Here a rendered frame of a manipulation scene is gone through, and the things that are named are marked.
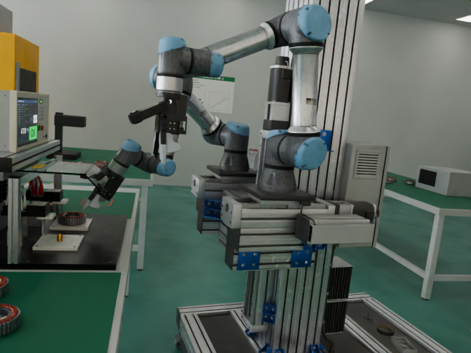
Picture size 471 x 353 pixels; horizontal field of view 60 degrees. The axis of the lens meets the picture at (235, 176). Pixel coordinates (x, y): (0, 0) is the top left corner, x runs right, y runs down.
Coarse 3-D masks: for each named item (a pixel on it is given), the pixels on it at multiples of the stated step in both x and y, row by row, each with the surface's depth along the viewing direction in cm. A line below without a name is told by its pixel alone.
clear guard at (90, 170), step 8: (40, 160) 155; (24, 168) 136; (32, 168) 138; (40, 168) 139; (48, 168) 140; (56, 168) 142; (64, 168) 143; (72, 168) 145; (80, 168) 146; (88, 168) 148; (96, 168) 157; (88, 176) 138; (104, 176) 158; (96, 184) 139; (104, 184) 149
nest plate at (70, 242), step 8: (40, 240) 150; (48, 240) 151; (56, 240) 152; (64, 240) 153; (72, 240) 153; (80, 240) 154; (32, 248) 143; (40, 248) 144; (48, 248) 144; (56, 248) 145; (64, 248) 146; (72, 248) 146
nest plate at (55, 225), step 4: (56, 220) 177; (88, 220) 181; (92, 220) 183; (52, 224) 170; (56, 224) 171; (60, 224) 171; (84, 224) 174; (88, 224) 175; (52, 228) 167; (56, 228) 167; (60, 228) 168; (64, 228) 168; (68, 228) 168; (72, 228) 169; (76, 228) 169; (80, 228) 169; (84, 228) 170
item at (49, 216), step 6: (30, 204) 147; (36, 204) 148; (42, 204) 148; (48, 204) 151; (24, 210) 145; (30, 210) 145; (36, 210) 146; (42, 210) 146; (48, 210) 151; (36, 216) 146; (42, 216) 146; (48, 216) 147; (54, 216) 151
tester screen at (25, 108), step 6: (18, 102) 136; (24, 102) 142; (30, 102) 149; (36, 102) 157; (18, 108) 136; (24, 108) 142; (30, 108) 150; (36, 108) 158; (18, 114) 137; (24, 114) 143; (30, 114) 150; (36, 114) 158; (18, 120) 137; (24, 120) 143; (18, 126) 137; (24, 126) 143; (30, 126) 151; (18, 132) 138; (18, 144) 138
